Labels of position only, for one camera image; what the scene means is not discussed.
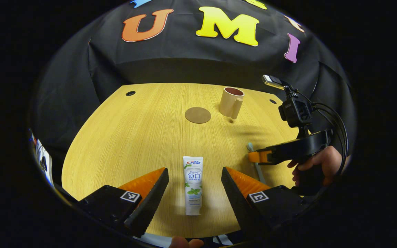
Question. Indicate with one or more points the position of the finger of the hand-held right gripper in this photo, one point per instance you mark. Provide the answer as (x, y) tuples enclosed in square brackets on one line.
[(258, 156)]

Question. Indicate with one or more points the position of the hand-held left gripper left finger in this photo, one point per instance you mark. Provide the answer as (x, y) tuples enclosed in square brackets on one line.
[(150, 203)]

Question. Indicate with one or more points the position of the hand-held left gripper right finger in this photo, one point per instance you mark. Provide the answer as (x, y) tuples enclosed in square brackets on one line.
[(236, 203)]

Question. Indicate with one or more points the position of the pale green toothbrush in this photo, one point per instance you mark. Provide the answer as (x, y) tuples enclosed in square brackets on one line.
[(250, 147)]

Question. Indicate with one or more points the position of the white toothpaste tube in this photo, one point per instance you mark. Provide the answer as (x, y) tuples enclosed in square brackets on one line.
[(193, 186)]

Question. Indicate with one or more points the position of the beige cup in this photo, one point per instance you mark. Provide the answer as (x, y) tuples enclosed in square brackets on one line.
[(227, 103)]

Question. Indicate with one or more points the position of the brown round coaster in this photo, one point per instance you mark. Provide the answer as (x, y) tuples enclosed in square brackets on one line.
[(197, 115)]

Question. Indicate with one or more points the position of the wooden desktop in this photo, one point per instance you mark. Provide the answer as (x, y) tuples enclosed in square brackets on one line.
[(133, 137)]

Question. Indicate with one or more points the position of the black backdrop cloth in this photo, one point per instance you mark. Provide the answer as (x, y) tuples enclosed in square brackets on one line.
[(184, 62)]

